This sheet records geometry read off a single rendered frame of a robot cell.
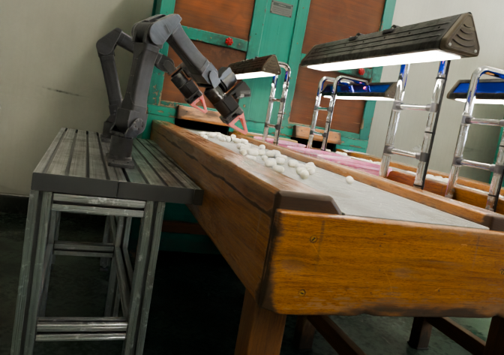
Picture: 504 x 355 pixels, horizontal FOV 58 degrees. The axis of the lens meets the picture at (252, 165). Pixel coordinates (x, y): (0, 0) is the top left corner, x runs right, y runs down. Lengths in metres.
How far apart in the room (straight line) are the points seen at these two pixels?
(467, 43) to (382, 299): 0.47
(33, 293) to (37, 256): 0.09
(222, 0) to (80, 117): 1.25
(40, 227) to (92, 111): 2.12
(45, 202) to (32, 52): 2.17
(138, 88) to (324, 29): 1.61
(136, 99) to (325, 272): 0.82
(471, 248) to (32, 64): 2.79
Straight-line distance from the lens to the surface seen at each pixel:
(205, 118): 2.42
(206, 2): 2.53
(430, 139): 1.16
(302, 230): 0.68
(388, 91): 2.00
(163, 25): 1.37
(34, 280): 1.14
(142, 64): 1.35
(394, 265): 0.78
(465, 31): 0.92
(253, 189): 0.77
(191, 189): 1.10
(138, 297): 1.17
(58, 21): 3.19
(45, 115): 3.18
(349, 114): 2.82
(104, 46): 1.92
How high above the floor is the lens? 0.87
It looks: 6 degrees down
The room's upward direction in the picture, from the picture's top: 10 degrees clockwise
